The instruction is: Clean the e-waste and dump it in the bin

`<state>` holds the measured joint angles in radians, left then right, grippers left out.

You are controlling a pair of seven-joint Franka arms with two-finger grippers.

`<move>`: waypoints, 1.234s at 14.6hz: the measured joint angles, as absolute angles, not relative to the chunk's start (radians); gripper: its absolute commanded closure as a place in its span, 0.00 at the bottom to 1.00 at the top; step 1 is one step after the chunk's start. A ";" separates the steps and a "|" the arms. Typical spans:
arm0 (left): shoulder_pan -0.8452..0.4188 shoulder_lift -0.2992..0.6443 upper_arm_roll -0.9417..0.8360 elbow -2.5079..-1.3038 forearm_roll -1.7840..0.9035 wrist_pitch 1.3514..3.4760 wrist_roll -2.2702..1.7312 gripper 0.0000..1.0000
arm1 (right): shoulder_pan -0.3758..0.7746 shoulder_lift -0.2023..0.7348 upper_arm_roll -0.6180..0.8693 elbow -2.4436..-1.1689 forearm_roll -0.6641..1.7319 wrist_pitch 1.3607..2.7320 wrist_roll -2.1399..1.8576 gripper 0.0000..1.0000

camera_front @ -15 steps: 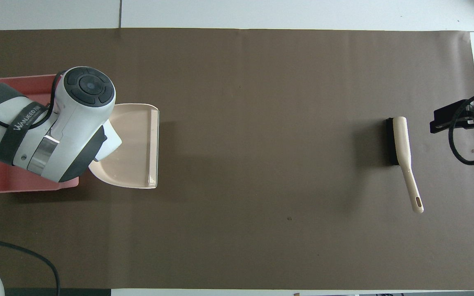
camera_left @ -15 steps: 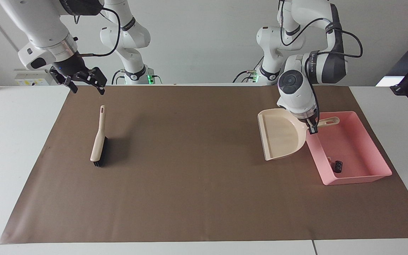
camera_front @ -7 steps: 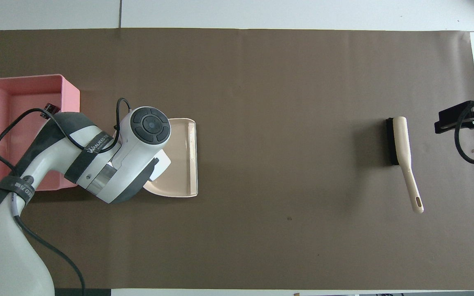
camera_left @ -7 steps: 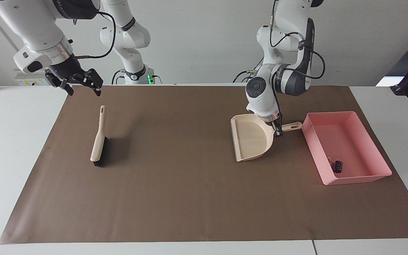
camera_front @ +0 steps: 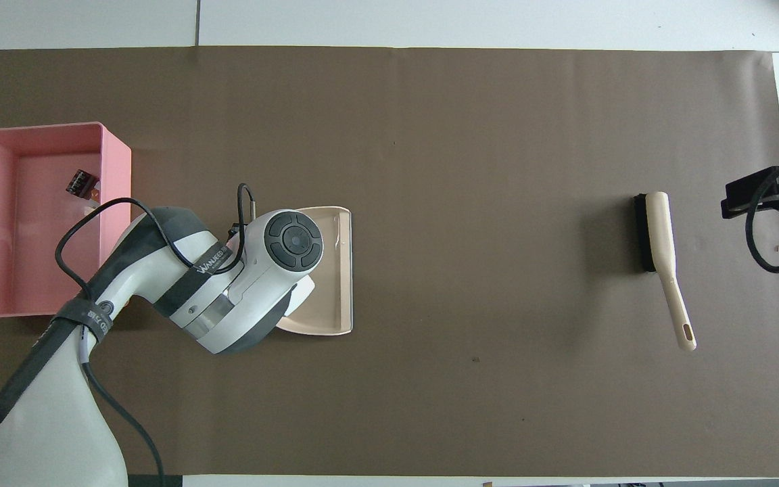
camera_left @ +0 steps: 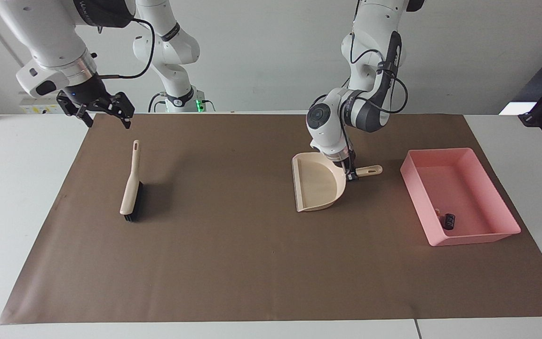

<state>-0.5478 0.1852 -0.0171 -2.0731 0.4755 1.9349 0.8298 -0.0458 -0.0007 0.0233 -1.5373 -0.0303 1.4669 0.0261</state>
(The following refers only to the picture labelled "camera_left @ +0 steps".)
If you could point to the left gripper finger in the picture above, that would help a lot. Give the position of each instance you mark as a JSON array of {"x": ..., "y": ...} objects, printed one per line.
[
  {"x": 353, "y": 175},
  {"x": 345, "y": 168}
]

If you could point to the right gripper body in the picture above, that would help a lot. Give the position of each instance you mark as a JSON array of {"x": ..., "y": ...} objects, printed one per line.
[{"x": 85, "y": 90}]

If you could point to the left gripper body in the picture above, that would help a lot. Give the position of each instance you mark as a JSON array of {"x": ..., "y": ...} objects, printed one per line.
[{"x": 347, "y": 157}]

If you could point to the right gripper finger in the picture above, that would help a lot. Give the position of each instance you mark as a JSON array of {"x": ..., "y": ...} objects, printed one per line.
[
  {"x": 119, "y": 107},
  {"x": 77, "y": 111}
]

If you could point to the beige plastic dustpan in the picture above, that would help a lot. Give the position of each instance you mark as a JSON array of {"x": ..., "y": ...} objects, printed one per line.
[{"x": 315, "y": 186}]

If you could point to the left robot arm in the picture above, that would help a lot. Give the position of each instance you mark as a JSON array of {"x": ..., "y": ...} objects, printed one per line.
[{"x": 320, "y": 117}]

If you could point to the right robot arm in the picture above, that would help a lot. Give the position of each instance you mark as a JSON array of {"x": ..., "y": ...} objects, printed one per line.
[{"x": 40, "y": 28}]

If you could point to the pink plastic bin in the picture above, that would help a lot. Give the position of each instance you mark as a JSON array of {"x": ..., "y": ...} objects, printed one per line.
[{"x": 459, "y": 197}]

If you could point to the beige hand brush black bristles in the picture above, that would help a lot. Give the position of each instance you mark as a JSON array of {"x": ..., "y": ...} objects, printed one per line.
[{"x": 131, "y": 188}]

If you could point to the small black electronic part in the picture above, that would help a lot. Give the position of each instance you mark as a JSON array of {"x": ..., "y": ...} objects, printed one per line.
[{"x": 449, "y": 221}]

